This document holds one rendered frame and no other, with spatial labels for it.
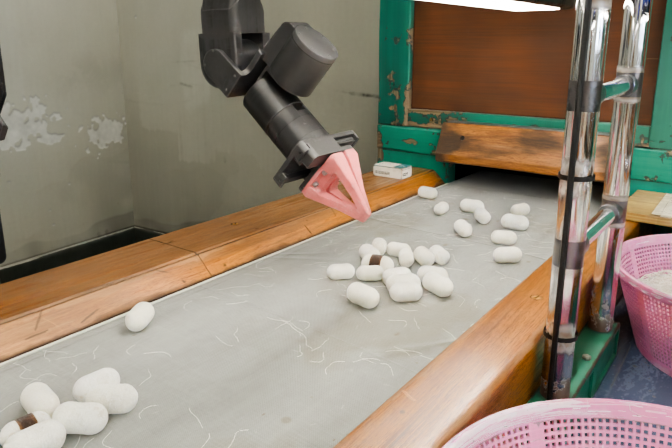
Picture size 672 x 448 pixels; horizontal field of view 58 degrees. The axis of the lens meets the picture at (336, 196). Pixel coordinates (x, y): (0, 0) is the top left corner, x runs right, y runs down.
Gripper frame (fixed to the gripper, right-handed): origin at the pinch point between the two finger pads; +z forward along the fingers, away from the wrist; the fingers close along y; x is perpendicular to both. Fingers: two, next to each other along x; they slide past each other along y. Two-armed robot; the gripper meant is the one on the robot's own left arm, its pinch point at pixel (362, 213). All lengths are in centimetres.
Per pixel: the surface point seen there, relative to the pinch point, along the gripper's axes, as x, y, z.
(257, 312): 6.9, -14.9, 2.9
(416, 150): 14, 47, -13
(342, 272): 4.7, -3.6, 3.8
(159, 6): 97, 118, -161
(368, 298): 0.1, -8.3, 8.5
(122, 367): 7.9, -29.0, 1.6
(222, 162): 124, 119, -94
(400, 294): -0.8, -5.0, 10.0
